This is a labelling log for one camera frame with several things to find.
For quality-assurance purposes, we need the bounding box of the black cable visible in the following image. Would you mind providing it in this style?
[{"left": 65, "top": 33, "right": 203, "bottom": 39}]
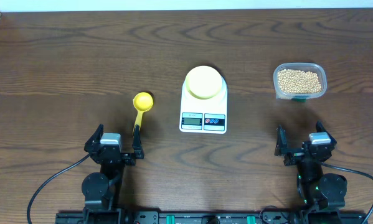
[
  {"left": 319, "top": 161, "right": 373, "bottom": 224},
  {"left": 26, "top": 152, "right": 92, "bottom": 224}
]

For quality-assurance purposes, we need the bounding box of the pale yellow bowl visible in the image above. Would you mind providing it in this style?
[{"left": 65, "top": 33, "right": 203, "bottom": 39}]
[{"left": 185, "top": 65, "right": 222, "bottom": 100}]

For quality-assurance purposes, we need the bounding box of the soybeans pile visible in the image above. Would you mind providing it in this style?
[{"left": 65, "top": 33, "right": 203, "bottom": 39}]
[{"left": 277, "top": 69, "right": 322, "bottom": 94}]

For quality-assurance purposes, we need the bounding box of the right black cable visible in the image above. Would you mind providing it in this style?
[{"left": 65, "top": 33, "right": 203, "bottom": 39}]
[{"left": 319, "top": 161, "right": 373, "bottom": 224}]

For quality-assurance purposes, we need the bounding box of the yellow measuring scoop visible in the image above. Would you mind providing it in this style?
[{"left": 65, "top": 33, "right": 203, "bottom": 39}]
[{"left": 133, "top": 92, "right": 154, "bottom": 131}]

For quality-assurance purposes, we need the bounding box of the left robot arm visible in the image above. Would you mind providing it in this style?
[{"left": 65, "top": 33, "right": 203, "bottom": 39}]
[{"left": 82, "top": 124, "right": 144, "bottom": 223}]

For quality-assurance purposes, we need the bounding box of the left black cable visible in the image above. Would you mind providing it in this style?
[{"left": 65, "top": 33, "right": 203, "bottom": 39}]
[{"left": 26, "top": 152, "right": 92, "bottom": 224}]

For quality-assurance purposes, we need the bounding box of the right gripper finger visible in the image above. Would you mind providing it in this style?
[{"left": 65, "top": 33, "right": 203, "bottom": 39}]
[
  {"left": 274, "top": 126, "right": 288, "bottom": 156},
  {"left": 315, "top": 121, "right": 337, "bottom": 146}
]

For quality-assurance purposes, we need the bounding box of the clear plastic container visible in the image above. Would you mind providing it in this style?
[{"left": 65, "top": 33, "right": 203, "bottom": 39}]
[{"left": 273, "top": 63, "right": 328, "bottom": 101}]

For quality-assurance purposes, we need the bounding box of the white digital kitchen scale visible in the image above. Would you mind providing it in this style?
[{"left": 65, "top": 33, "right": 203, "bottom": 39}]
[{"left": 179, "top": 77, "right": 228, "bottom": 134}]

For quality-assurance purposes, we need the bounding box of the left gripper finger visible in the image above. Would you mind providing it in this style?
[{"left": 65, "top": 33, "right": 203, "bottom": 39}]
[
  {"left": 84, "top": 124, "right": 104, "bottom": 153},
  {"left": 132, "top": 125, "right": 144, "bottom": 159}
]

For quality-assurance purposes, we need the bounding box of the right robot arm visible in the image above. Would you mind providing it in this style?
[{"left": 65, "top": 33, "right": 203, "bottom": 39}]
[{"left": 275, "top": 121, "right": 347, "bottom": 224}]

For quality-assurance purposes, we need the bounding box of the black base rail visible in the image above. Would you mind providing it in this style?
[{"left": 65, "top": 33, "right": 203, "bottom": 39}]
[{"left": 55, "top": 210, "right": 369, "bottom": 224}]

